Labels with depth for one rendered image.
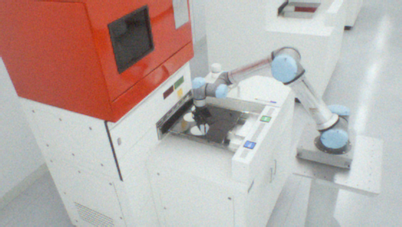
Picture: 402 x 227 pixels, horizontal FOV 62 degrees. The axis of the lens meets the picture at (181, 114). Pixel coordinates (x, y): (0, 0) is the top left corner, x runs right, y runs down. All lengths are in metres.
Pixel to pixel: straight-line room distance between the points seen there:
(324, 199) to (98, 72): 1.47
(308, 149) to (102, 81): 1.14
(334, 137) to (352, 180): 0.28
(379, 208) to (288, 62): 1.70
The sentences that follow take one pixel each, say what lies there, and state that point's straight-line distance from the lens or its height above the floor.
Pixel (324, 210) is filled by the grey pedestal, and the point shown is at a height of 0.44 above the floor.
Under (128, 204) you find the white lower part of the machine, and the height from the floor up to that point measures 0.63.
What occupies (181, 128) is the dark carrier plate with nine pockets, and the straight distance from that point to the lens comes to 2.09.
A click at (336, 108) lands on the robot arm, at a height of 1.12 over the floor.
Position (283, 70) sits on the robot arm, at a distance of 1.60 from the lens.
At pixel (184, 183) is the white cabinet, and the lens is 1.96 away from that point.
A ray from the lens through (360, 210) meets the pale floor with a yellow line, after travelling 2.94.
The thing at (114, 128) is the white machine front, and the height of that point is 1.16.
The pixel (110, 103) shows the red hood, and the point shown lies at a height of 1.34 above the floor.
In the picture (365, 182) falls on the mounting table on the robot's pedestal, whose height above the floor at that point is 0.82.
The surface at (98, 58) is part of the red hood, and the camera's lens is 1.50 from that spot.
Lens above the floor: 2.11
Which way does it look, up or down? 33 degrees down
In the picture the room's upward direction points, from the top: 7 degrees counter-clockwise
